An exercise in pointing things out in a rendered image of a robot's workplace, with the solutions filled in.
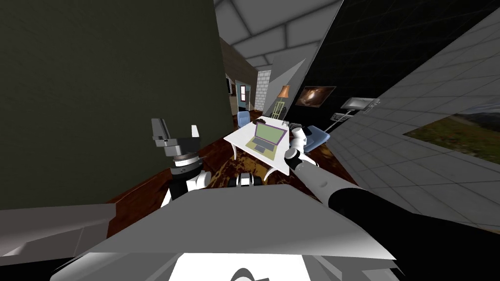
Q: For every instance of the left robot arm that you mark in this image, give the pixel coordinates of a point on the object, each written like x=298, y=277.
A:
x=188, y=178

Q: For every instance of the orange shade floor lamp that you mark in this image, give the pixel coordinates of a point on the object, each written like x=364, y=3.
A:
x=284, y=92

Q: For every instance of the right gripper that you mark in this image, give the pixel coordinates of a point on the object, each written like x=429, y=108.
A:
x=295, y=126

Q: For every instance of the purple and olive laptop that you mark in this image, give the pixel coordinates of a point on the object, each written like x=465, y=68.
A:
x=268, y=135

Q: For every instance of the blue chair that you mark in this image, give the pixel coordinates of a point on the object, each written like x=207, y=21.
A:
x=317, y=137
x=243, y=118

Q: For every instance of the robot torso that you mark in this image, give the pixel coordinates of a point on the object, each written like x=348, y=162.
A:
x=218, y=230

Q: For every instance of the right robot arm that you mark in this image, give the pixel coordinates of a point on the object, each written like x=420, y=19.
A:
x=375, y=207

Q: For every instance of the landscape wall picture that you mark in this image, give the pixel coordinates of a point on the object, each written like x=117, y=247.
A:
x=461, y=136

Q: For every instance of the grey monitor on stand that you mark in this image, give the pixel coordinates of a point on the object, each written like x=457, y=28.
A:
x=358, y=104

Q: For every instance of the brown nebula wall picture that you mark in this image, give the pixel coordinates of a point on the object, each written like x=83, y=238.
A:
x=315, y=96

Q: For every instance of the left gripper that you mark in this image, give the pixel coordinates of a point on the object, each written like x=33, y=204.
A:
x=180, y=146

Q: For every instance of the white table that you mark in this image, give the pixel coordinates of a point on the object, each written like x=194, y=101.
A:
x=240, y=138

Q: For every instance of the teal door with window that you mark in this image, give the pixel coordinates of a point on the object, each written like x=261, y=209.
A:
x=242, y=95

